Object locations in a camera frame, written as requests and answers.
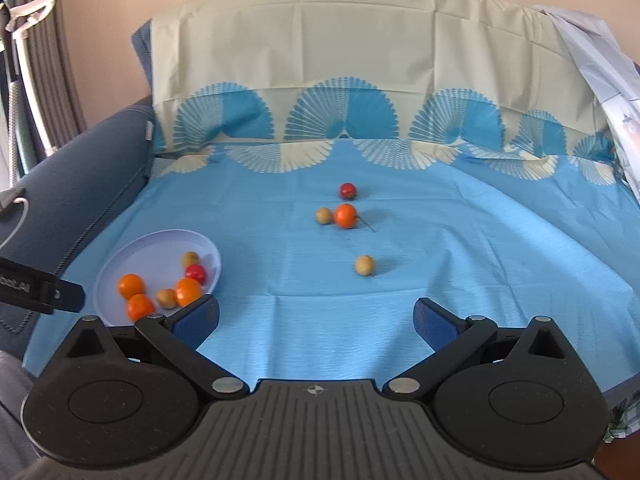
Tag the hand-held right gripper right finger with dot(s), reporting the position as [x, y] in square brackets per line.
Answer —
[433, 323]

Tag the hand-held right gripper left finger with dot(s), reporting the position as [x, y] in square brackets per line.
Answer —
[197, 318]

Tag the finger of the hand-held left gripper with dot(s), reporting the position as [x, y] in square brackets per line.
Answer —
[70, 296]

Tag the small orange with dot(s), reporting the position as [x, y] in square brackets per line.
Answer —
[345, 215]
[140, 307]
[188, 291]
[131, 285]

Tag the small yellow-green fruit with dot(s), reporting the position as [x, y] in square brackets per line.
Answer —
[324, 215]
[190, 259]
[365, 265]
[166, 298]

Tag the small red fruit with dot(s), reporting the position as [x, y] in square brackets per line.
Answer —
[195, 273]
[348, 190]

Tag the pale blue round plate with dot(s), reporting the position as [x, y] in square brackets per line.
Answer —
[150, 255]

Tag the blue and cream printed sheet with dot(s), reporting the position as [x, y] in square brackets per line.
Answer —
[450, 260]

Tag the black smartphone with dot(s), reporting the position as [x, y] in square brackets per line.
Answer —
[11, 200]

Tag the thin fruit stem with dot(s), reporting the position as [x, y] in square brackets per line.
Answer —
[369, 225]

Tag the white garment steamer pole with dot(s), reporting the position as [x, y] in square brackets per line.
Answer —
[30, 85]

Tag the grey curtain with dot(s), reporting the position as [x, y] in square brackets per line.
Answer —
[65, 60]

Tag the pale blue printed cloth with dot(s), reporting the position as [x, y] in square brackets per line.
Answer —
[600, 70]

